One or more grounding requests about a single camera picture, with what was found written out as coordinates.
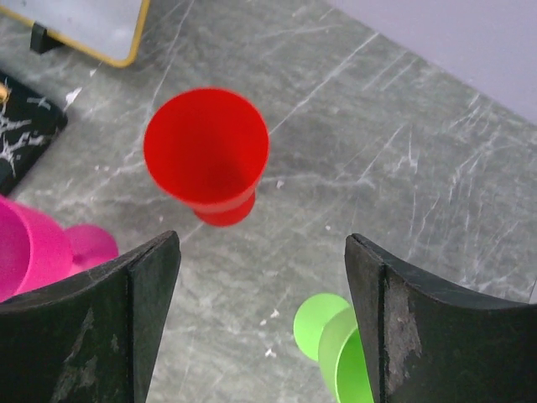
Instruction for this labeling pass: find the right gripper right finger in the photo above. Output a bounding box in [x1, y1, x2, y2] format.
[345, 233, 536, 402]

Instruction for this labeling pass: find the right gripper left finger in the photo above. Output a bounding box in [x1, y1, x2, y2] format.
[1, 231, 181, 402]

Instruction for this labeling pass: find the red plastic wine glass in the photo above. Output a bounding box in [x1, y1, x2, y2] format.
[143, 87, 270, 227]

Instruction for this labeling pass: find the gold wine glass rack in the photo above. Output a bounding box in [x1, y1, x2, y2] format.
[1, 72, 68, 196]

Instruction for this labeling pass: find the green plastic wine glass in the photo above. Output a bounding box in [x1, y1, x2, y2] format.
[293, 293, 373, 403]

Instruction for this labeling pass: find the pink plastic wine glass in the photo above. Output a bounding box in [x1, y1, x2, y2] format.
[1, 196, 118, 301]

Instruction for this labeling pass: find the gold framed mirror tray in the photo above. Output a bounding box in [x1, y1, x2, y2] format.
[1, 0, 150, 68]

